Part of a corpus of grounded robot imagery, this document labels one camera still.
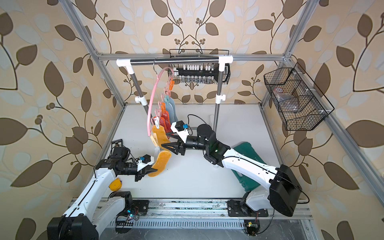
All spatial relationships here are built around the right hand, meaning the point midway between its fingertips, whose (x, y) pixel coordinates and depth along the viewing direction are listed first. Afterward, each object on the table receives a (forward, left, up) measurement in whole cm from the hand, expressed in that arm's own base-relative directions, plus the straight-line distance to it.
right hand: (164, 138), depth 65 cm
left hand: (-5, +9, -20) cm, 23 cm away
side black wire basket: (+15, -66, +3) cm, 68 cm away
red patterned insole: (+9, +1, +1) cm, 9 cm away
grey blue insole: (+19, -1, +1) cm, 19 cm away
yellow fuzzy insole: (-5, +1, -8) cm, 9 cm away
